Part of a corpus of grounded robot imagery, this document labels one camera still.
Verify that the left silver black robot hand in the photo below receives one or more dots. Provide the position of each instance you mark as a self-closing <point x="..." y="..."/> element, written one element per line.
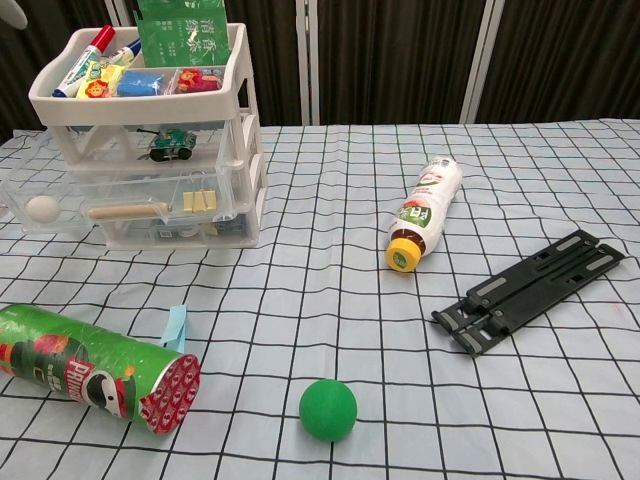
<point x="10" y="10"/>

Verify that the clear plastic drawer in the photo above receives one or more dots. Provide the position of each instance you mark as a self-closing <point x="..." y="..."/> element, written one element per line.
<point x="75" y="222"/>

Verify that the clear drawer with small boxes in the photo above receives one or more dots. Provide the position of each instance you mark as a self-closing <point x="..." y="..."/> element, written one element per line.
<point x="175" y="236"/>

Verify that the white drawer organizer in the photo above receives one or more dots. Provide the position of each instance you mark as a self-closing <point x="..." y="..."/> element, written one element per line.
<point x="252" y="150"/>

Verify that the red cap whiteboard marker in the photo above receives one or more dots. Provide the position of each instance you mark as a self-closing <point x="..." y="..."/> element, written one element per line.
<point x="85" y="60"/>

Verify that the yellow green snack packet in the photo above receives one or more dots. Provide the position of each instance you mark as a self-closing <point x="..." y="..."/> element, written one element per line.
<point x="102" y="70"/>

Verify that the yellow lion snack packet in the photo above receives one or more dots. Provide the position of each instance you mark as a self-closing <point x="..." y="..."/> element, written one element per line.
<point x="100" y="89"/>

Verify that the blue cap whiteboard marker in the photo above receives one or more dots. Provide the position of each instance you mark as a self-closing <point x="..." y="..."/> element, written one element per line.
<point x="127" y="52"/>

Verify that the blue snack packet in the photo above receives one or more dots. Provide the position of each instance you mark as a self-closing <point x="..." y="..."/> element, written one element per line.
<point x="140" y="82"/>

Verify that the green tea packet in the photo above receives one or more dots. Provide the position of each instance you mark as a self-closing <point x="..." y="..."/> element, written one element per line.
<point x="185" y="35"/>

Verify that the red snack packet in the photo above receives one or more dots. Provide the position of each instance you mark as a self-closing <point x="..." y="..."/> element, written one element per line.
<point x="197" y="80"/>

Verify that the white ball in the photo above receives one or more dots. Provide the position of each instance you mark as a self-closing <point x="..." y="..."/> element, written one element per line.
<point x="43" y="208"/>

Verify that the green toy tank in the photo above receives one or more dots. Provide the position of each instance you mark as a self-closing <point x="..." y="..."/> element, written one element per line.
<point x="170" y="145"/>

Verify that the gold binder clips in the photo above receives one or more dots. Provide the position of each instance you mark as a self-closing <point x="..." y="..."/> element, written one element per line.
<point x="200" y="201"/>

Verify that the green Pringles can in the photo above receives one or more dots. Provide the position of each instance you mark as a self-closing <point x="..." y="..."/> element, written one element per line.
<point x="75" y="360"/>

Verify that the light blue folded paper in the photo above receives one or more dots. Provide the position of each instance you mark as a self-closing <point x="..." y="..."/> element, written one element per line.
<point x="175" y="327"/>

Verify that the white drink bottle yellow cap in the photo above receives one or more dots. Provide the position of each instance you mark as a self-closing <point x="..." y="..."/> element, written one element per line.
<point x="425" y="210"/>

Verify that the green ball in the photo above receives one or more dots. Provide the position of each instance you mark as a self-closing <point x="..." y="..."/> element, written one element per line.
<point x="328" y="410"/>

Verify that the black folding stand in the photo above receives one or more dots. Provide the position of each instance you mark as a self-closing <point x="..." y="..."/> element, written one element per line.
<point x="530" y="295"/>

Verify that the black folding screen white frame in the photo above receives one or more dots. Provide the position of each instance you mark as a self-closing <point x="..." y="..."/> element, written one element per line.
<point x="400" y="50"/>

